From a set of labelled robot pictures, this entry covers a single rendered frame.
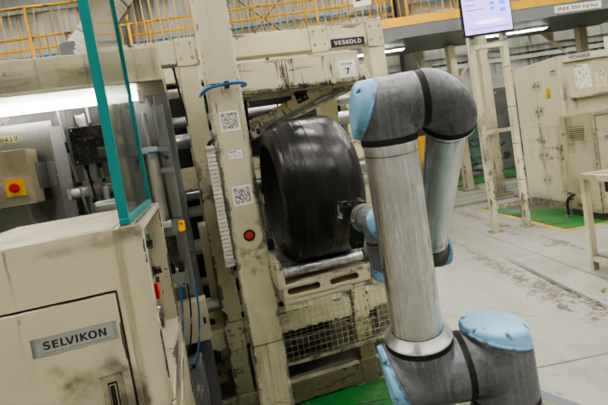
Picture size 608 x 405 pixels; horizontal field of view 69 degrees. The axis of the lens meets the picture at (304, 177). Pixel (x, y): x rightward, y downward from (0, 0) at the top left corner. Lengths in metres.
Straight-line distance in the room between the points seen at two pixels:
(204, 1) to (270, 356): 1.40
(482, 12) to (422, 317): 5.03
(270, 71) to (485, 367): 1.47
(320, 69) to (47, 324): 1.56
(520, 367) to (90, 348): 0.87
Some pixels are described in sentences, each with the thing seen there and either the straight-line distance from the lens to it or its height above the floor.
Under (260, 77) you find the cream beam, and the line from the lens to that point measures 2.04.
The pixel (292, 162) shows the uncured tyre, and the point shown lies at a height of 1.32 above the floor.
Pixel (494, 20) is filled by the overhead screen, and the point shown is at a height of 2.47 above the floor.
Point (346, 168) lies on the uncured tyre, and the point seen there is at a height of 1.26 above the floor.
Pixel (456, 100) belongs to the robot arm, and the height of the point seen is 1.40.
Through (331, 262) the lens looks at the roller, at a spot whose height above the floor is 0.90.
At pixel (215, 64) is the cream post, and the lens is 1.76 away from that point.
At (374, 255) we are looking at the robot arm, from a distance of 1.30.
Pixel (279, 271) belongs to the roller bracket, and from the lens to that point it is 1.68.
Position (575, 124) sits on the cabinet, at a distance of 6.17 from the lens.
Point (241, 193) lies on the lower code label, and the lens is 1.73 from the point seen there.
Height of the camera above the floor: 1.36
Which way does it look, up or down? 4 degrees down
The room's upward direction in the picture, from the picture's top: 9 degrees counter-clockwise
